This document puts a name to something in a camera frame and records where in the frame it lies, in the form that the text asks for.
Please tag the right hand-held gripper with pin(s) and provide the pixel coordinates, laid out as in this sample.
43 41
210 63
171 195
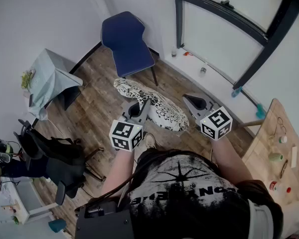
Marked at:
215 123

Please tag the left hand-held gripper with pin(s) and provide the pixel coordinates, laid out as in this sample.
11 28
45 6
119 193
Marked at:
125 136

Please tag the white black floral cushion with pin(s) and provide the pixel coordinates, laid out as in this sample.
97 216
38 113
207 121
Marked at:
164 111

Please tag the blue upholstered chair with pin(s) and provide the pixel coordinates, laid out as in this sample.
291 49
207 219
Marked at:
124 38

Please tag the person's right forearm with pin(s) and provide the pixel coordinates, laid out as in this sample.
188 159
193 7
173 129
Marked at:
226 158

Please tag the person's left forearm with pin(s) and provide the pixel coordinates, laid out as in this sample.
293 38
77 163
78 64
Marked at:
119 168

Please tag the black office chair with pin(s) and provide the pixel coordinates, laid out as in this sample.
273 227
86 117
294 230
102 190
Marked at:
59 163

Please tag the person's beige shoe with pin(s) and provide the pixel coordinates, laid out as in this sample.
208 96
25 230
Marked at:
150 141

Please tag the teal plastic object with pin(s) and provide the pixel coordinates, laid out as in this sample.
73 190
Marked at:
260 111

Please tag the wooden table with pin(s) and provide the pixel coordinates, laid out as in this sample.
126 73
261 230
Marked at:
264 143

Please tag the small glass jar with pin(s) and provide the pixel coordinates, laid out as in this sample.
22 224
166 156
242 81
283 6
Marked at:
203 70

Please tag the pale green cup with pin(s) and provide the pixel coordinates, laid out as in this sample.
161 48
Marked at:
275 157

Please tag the white green small bottle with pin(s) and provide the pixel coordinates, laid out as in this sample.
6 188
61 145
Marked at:
283 139

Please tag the small orange object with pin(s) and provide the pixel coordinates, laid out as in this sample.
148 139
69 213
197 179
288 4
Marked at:
187 54

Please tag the person's black white printed t-shirt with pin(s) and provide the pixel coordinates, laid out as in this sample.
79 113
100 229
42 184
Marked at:
189 195

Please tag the clear plastic bottle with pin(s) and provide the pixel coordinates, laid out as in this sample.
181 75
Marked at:
174 53

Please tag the white rectangular block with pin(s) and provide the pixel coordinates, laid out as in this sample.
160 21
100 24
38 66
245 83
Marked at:
293 155

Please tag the red white can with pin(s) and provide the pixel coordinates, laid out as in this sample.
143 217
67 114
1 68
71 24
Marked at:
274 185

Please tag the black waist-mounted box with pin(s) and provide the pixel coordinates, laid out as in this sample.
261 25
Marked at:
104 223

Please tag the red bottle cap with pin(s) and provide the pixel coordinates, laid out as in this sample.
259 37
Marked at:
288 190

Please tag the pale green tablecloth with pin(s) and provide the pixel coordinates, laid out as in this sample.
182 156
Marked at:
43 78

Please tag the black phone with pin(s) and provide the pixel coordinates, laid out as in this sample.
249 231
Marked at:
31 100

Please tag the pink vase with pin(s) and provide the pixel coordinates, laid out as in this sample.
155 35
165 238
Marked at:
26 94

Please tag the teal cup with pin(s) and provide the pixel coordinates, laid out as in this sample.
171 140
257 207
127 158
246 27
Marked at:
57 225

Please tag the yellow flower bouquet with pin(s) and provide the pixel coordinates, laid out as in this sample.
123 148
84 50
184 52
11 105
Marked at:
27 80

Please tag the white desk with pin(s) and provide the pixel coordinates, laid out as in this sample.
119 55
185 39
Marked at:
22 195

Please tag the black window frame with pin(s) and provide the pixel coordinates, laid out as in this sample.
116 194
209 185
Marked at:
276 29

